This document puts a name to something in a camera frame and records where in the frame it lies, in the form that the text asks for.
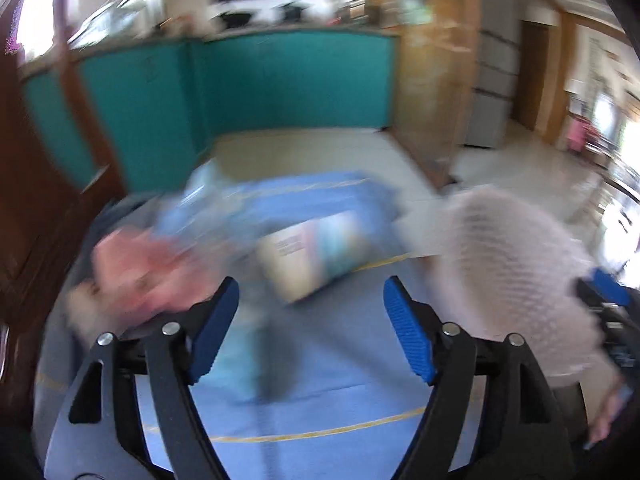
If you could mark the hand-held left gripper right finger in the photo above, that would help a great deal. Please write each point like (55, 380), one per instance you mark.
(407, 332)

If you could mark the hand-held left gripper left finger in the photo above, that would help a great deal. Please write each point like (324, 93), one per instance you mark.
(215, 330)

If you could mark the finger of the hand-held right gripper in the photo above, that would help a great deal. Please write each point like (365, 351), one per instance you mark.
(609, 287)

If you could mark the pink plastic bag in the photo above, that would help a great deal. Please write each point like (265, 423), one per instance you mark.
(145, 270)

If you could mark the white plastic mesh basket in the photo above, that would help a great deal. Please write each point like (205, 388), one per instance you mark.
(515, 270)

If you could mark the white paper cup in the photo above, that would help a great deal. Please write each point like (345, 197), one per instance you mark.
(320, 257)

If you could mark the clear plastic wrapper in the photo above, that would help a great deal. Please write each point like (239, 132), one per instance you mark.
(215, 210)

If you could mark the person's right hand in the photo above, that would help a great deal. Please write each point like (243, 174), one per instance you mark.
(607, 415)

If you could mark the blue striped cloth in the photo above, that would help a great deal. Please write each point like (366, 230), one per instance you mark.
(330, 375)

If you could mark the pink cloth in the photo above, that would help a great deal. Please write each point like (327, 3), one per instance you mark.
(576, 134)

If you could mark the carved wooden chair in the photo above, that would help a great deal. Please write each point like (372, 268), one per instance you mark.
(30, 210)

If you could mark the wooden door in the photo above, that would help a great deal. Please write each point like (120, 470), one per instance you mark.
(532, 75)

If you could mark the silver refrigerator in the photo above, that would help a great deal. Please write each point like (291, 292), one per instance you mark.
(492, 60)

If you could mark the teal lower kitchen cabinets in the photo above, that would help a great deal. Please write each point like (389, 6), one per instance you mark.
(290, 80)

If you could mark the etched glass sliding door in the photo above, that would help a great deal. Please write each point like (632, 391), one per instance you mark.
(430, 70)

